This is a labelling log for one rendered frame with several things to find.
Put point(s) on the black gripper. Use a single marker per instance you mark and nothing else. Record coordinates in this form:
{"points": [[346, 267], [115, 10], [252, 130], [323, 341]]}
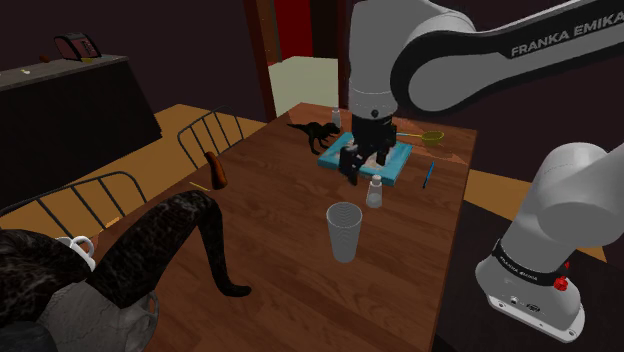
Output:
{"points": [[373, 131]]}

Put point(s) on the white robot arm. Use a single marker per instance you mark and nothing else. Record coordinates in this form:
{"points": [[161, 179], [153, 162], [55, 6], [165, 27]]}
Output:
{"points": [[560, 204]]}

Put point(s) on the clear salt shaker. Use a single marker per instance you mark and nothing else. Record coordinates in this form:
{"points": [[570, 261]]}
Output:
{"points": [[336, 118], [374, 192]]}

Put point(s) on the blue book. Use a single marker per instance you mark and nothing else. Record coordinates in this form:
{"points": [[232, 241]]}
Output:
{"points": [[402, 158]]}

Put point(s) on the black dinosaur figure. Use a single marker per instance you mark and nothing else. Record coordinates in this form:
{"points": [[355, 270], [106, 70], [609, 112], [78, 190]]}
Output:
{"points": [[319, 131]]}

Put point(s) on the blue pen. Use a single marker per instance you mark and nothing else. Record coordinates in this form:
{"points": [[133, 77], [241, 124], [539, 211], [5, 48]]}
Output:
{"points": [[428, 174]]}

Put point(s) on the yellow-green strainer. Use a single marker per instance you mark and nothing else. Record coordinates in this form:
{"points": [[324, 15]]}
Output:
{"points": [[433, 138]]}

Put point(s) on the grey ribbed cup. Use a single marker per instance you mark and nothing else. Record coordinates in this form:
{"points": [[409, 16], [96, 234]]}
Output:
{"points": [[345, 239]]}

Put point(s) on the brown wooden table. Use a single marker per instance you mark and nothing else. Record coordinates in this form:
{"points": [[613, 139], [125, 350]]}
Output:
{"points": [[278, 209]]}

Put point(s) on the brown sausage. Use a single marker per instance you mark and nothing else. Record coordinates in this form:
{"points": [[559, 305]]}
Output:
{"points": [[217, 173]]}

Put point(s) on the dark red doorway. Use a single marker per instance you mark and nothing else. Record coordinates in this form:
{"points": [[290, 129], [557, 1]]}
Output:
{"points": [[292, 29]]}

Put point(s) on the thin yellow stick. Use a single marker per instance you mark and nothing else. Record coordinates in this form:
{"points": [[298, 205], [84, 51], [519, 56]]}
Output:
{"points": [[199, 186]]}

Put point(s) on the dark metal chair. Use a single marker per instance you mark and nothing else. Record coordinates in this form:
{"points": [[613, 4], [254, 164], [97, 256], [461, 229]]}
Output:
{"points": [[197, 134], [112, 176]]}

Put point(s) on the dark robot stand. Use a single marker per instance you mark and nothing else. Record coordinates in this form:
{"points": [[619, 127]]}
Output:
{"points": [[468, 312]]}

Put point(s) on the white mug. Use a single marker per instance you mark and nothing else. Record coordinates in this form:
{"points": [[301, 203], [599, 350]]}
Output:
{"points": [[80, 246]]}

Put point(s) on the dark cabinet with toaster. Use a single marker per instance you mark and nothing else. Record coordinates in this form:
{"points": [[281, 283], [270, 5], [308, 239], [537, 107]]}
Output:
{"points": [[63, 122]]}

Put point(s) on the grey pot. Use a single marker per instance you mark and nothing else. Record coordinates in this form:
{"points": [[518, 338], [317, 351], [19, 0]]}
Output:
{"points": [[88, 322]]}

